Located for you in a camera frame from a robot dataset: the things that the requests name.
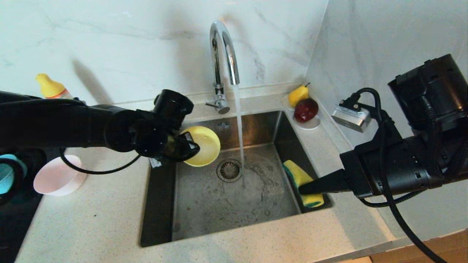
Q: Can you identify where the pink plastic bowl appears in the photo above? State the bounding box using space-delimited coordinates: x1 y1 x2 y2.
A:
34 155 87 197

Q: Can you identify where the running tap water stream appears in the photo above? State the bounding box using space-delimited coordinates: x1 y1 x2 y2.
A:
233 85 245 170

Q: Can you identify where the blue plastic bowl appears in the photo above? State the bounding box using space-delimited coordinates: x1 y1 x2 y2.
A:
0 154 19 195

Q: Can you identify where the yellow green sponge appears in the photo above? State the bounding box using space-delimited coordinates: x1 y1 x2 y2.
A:
283 160 325 208

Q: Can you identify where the yellow plastic bowl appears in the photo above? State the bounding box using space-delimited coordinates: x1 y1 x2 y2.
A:
181 126 221 167

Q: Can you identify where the orange dish soap bottle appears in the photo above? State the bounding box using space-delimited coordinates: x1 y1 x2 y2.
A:
35 73 73 100

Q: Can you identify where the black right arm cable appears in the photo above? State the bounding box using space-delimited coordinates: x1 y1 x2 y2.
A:
340 88 448 263

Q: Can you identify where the chrome gooseneck faucet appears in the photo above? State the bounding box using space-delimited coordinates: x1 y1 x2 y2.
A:
205 20 240 115

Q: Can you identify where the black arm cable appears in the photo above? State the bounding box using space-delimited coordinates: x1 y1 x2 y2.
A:
59 147 142 175
340 88 448 263

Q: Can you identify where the stainless steel sink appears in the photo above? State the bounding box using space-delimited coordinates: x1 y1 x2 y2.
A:
140 111 334 248

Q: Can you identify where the black glass cooktop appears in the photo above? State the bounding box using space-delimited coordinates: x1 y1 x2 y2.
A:
0 190 44 263

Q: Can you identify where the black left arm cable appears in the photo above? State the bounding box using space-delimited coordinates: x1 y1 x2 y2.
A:
59 147 142 175

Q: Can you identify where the round metal sink drain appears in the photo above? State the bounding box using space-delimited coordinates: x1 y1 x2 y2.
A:
216 159 244 183

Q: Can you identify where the dark red apple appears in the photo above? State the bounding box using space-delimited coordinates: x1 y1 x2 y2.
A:
293 99 318 123

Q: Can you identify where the yellow pear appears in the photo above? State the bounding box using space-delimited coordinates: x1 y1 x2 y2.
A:
288 83 310 108

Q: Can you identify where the small white saucer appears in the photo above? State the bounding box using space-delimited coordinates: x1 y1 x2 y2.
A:
292 115 321 131

